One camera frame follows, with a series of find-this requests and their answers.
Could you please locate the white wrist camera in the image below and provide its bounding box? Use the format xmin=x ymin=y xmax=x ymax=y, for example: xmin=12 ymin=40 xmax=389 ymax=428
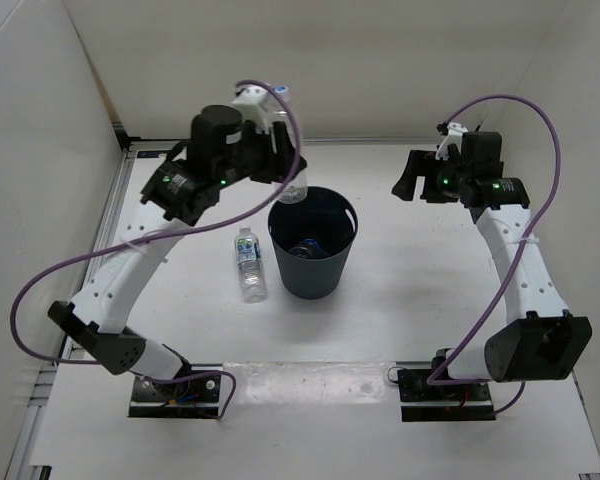
xmin=230 ymin=84 xmax=272 ymax=133
xmin=435 ymin=122 xmax=469 ymax=161

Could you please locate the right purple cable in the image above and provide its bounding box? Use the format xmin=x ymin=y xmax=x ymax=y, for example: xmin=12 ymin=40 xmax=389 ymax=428
xmin=425 ymin=93 xmax=564 ymax=414

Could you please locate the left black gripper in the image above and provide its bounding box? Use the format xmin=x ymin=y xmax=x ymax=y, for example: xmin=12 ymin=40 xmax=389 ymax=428
xmin=215 ymin=120 xmax=307 ymax=188

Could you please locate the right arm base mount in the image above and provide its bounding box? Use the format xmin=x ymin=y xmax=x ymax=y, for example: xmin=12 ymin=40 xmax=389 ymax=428
xmin=386 ymin=363 xmax=496 ymax=423

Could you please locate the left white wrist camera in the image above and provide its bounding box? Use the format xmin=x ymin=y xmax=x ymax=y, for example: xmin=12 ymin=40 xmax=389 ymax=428
xmin=230 ymin=84 xmax=272 ymax=133

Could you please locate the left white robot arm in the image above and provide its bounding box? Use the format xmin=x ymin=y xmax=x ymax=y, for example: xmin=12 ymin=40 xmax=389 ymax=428
xmin=48 ymin=105 xmax=306 ymax=400

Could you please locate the dark grey plastic bin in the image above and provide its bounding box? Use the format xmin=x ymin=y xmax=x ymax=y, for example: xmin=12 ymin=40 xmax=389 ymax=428
xmin=267 ymin=186 xmax=359 ymax=300

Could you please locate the clear bottle green label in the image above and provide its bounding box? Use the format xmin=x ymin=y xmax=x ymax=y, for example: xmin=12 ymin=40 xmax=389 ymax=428
xmin=234 ymin=226 xmax=267 ymax=303

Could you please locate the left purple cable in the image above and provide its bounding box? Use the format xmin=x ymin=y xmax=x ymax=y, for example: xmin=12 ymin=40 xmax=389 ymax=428
xmin=10 ymin=78 xmax=304 ymax=419

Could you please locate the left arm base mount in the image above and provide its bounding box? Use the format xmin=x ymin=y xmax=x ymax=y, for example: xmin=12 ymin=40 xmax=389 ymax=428
xmin=127 ymin=364 xmax=237 ymax=421

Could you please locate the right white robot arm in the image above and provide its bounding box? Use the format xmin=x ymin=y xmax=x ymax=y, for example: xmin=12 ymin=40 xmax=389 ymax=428
xmin=392 ymin=123 xmax=592 ymax=400

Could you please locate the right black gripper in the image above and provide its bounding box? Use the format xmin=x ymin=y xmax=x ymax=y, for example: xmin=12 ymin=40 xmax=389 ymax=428
xmin=391 ymin=151 xmax=471 ymax=204

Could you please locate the purple cable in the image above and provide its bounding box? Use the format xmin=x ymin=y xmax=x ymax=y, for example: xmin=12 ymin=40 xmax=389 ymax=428
xmin=425 ymin=93 xmax=564 ymax=414
xmin=10 ymin=78 xmax=304 ymax=419

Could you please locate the left aluminium frame rail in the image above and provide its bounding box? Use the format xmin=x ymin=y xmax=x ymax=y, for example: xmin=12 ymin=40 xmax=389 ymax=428
xmin=4 ymin=147 xmax=134 ymax=480

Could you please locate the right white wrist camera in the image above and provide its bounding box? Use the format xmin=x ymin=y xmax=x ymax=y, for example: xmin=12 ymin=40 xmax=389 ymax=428
xmin=435 ymin=122 xmax=469 ymax=161

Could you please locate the left blue table sticker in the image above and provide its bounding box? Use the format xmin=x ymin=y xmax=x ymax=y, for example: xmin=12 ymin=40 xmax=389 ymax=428
xmin=136 ymin=150 xmax=168 ymax=159

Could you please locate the clear unlabelled plastic bottle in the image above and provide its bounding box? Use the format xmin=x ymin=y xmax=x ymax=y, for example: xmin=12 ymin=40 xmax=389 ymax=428
xmin=270 ymin=100 xmax=308 ymax=205

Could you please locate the clear bottle blue label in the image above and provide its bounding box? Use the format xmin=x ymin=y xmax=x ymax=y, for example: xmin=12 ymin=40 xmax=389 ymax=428
xmin=289 ymin=239 xmax=331 ymax=260

